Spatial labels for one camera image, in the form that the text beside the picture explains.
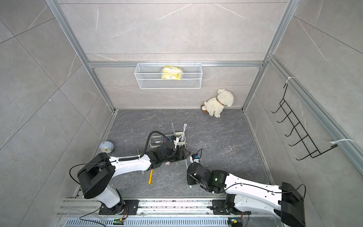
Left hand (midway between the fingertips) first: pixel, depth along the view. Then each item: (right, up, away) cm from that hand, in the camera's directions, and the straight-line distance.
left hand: (190, 152), depth 83 cm
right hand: (-1, -12, -6) cm, 13 cm away
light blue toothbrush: (-2, -6, -3) cm, 7 cm away
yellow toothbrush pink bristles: (-24, -15, +1) cm, 28 cm away
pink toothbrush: (-3, +16, +5) cm, 17 cm away
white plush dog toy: (+21, +31, +27) cm, 47 cm away
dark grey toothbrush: (-12, +13, +24) cm, 30 cm away
